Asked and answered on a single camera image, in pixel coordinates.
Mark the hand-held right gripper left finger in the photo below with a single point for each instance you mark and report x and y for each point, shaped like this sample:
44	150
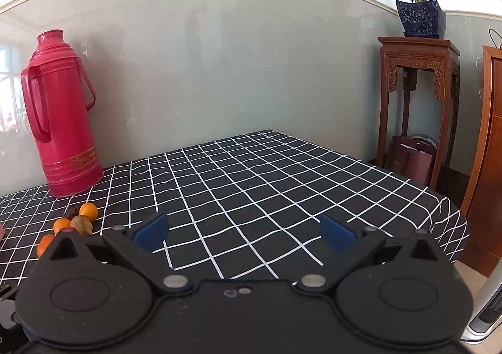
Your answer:
151	231

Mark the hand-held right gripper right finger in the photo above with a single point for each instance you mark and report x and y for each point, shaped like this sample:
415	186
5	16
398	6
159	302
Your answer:
337	235

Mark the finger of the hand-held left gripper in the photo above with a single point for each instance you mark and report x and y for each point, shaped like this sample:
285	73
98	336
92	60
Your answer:
6	291

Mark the small orange tangerine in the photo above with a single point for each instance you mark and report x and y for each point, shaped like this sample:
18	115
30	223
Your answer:
44	245
61	225
89	211

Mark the brownish round fruit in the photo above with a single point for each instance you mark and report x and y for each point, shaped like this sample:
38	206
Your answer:
81	225

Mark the black white checked tablecloth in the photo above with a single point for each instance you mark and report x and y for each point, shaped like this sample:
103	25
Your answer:
255	181

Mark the dark red paper bag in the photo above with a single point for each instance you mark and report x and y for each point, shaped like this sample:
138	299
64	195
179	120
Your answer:
410	161

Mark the red thermos flask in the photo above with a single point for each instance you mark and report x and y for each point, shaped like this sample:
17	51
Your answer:
66	134

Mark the brown wooden cabinet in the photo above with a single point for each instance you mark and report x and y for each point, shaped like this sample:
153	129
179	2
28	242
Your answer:
488	165

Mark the white tower heater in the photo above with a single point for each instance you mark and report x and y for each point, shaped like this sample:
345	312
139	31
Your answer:
488	307

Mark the carved wooden plant stand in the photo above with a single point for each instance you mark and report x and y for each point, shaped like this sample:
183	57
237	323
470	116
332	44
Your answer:
415	52

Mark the blue patterned plant pot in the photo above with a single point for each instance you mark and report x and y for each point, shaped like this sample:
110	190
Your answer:
421	18

